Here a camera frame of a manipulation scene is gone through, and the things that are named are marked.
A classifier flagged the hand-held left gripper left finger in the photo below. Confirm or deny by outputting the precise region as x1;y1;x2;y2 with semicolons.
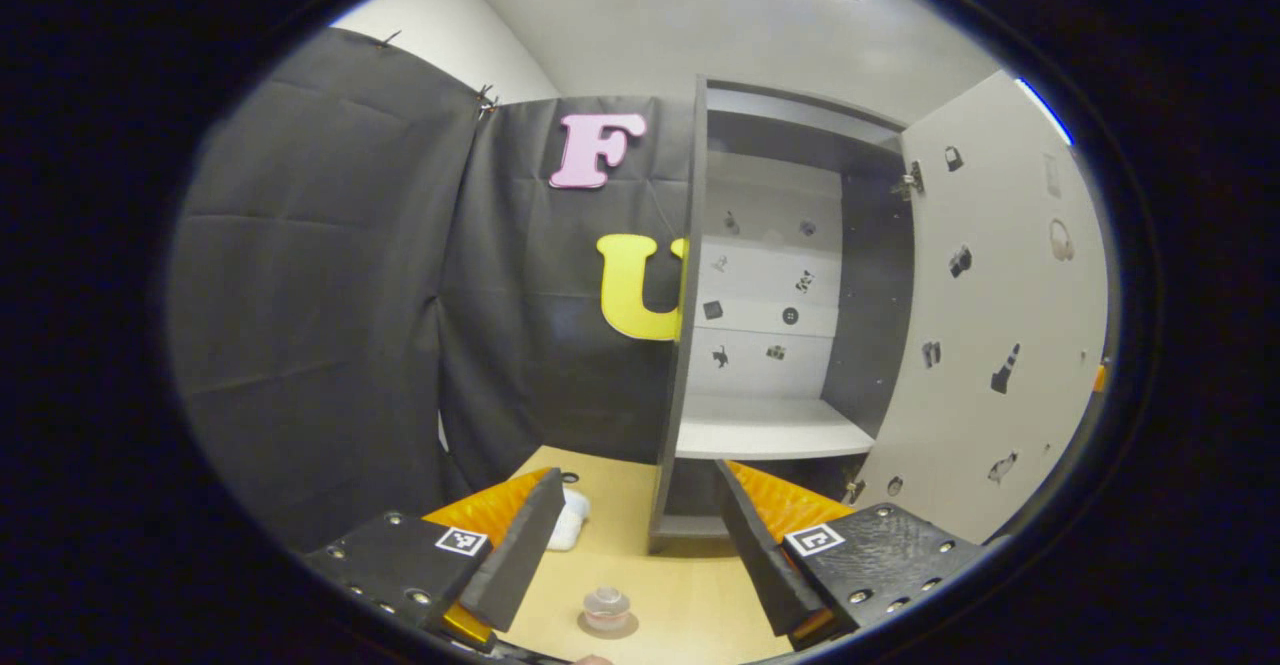
300;467;566;654

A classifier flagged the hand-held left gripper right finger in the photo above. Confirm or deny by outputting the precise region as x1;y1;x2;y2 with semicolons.
714;460;1001;651

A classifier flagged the small clear bottle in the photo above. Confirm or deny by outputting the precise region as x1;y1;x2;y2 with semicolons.
583;587;632;634

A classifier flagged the brown round coaster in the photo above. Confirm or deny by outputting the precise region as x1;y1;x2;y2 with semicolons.
576;609;640;641

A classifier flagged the white cabinet shelf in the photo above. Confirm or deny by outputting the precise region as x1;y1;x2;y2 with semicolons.
676;392;877;462

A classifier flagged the dark grey cabinet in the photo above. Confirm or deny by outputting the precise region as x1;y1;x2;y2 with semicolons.
648;75;917;554

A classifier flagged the small white plastic case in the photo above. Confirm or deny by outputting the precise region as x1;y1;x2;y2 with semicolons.
546;488;592;553

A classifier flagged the black backdrop cloth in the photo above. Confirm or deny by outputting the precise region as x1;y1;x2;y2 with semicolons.
165;27;701;552

